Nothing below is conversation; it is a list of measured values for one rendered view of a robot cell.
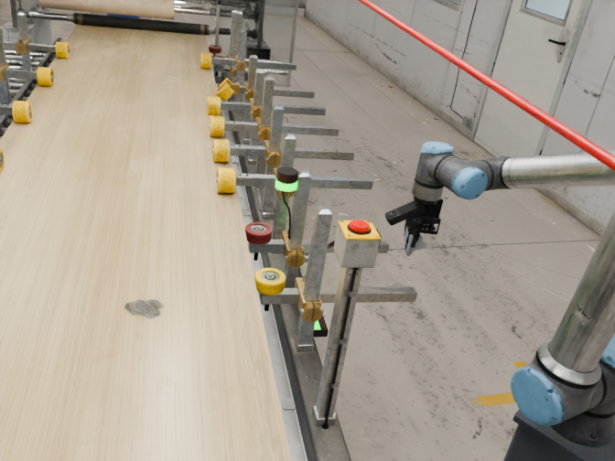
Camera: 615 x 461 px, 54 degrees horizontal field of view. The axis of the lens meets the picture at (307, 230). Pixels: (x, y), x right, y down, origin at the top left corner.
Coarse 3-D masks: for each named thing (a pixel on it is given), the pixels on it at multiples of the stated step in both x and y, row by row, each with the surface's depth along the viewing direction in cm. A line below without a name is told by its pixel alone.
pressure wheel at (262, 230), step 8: (248, 224) 177; (256, 224) 178; (264, 224) 178; (248, 232) 174; (256, 232) 174; (264, 232) 174; (248, 240) 175; (256, 240) 174; (264, 240) 174; (256, 256) 180
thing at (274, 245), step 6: (276, 240) 181; (282, 240) 181; (306, 240) 183; (330, 240) 185; (252, 246) 177; (258, 246) 177; (264, 246) 178; (270, 246) 178; (276, 246) 179; (282, 246) 179; (306, 246) 181; (384, 246) 186; (330, 252) 184; (378, 252) 187; (384, 252) 188
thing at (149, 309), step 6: (138, 300) 138; (144, 300) 137; (150, 300) 139; (156, 300) 139; (126, 306) 137; (132, 306) 137; (138, 306) 137; (144, 306) 137; (150, 306) 136; (156, 306) 138; (162, 306) 139; (132, 312) 135; (138, 312) 136; (144, 312) 136; (150, 312) 136; (156, 312) 136; (150, 318) 135
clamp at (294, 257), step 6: (282, 234) 183; (288, 246) 176; (288, 252) 175; (294, 252) 174; (300, 252) 174; (288, 258) 174; (294, 258) 174; (300, 258) 174; (288, 264) 175; (294, 264) 175; (300, 264) 175
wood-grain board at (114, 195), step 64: (64, 64) 297; (128, 64) 311; (192, 64) 327; (64, 128) 226; (128, 128) 234; (192, 128) 242; (0, 192) 177; (64, 192) 182; (128, 192) 187; (192, 192) 192; (0, 256) 149; (64, 256) 152; (128, 256) 156; (192, 256) 160; (0, 320) 128; (64, 320) 131; (128, 320) 134; (192, 320) 136; (256, 320) 139; (0, 384) 113; (64, 384) 115; (128, 384) 117; (192, 384) 119; (256, 384) 121; (0, 448) 101; (64, 448) 102; (128, 448) 104; (192, 448) 106; (256, 448) 107
